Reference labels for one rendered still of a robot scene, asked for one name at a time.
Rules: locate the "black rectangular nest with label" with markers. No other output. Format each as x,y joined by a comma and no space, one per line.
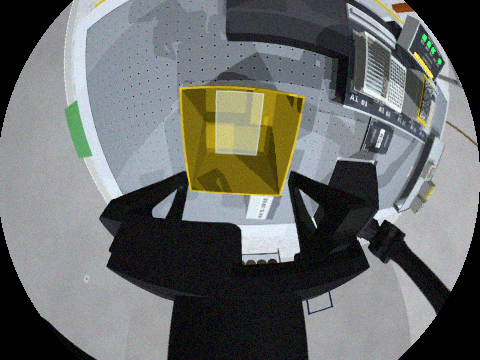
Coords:
378,137

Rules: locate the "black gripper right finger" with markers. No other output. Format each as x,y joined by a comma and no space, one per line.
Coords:
343,213

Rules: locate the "grey multi-trough reservoir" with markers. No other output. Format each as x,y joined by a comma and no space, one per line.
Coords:
365,62

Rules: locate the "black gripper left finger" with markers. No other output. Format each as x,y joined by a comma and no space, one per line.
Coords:
142,201

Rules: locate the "yellow waste bin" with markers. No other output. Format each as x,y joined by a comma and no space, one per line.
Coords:
264,174

